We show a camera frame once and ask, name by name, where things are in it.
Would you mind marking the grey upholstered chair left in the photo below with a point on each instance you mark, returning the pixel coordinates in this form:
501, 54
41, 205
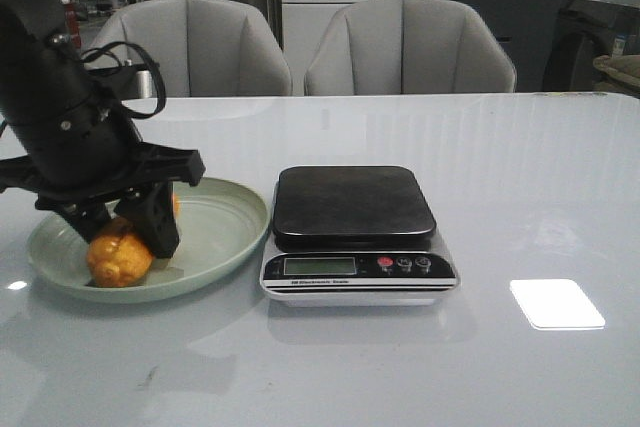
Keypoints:
204, 48

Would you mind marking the light green oval plate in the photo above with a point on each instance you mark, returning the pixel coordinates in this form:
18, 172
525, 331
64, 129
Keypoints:
221, 224

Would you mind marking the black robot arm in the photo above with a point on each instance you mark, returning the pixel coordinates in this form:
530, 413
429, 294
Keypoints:
84, 158

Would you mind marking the orange corn cob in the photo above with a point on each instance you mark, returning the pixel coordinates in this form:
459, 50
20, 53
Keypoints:
117, 257

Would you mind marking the grey upholstered chair right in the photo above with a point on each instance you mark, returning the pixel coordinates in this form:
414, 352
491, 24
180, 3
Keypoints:
403, 47

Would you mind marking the black appliance at right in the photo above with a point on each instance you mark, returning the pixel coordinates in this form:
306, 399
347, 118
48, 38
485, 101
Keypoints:
585, 30

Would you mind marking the black silver kitchen scale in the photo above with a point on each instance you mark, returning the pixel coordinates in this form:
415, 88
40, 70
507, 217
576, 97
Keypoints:
354, 236

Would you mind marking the grey upholstered chair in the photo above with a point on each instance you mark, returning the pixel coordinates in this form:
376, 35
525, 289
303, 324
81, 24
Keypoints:
403, 47
204, 48

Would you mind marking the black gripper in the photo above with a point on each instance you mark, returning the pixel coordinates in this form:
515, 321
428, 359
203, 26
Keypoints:
143, 180

